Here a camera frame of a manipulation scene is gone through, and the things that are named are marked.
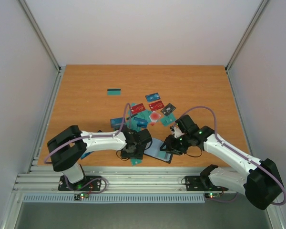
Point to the teal card right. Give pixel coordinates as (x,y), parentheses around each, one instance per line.
(168,120)

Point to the red vip card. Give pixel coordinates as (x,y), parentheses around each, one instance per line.
(137,108)
(156,105)

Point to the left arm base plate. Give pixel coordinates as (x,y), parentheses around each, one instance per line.
(90,183)

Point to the black VIP card right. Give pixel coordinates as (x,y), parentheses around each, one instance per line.
(168,109)

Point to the right circuit board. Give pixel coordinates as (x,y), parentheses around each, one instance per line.
(212,195)

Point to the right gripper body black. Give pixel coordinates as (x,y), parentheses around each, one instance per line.
(172,145)

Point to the white red pattern card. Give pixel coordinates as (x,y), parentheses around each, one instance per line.
(154,117)

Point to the red VIP card upper right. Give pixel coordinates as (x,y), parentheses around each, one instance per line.
(156,105)

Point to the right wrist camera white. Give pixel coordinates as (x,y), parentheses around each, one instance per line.
(176,132)

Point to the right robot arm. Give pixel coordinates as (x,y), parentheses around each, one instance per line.
(258,180)

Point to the left circuit board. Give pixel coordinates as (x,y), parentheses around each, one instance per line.
(81,196)

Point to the black leather card holder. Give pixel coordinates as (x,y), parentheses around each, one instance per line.
(153,150)

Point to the circuit board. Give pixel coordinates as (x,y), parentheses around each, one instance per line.
(81,196)
(212,195)

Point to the grey slotted cable duct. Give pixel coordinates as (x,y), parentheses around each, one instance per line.
(114,198)

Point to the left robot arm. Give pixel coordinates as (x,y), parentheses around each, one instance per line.
(66,148)

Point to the blue card striped left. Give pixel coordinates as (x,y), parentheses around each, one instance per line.
(116,122)

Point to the blue card top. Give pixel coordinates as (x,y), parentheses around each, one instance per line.
(152,97)

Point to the aluminium rail frame front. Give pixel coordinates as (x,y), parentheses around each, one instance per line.
(42,179)

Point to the red VIP card upper left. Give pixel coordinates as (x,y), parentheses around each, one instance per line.
(137,108)

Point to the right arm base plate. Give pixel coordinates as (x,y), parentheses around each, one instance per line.
(198,183)

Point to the teal VIP card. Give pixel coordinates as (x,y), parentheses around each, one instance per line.
(135,162)

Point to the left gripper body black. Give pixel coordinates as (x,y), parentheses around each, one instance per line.
(134,154)

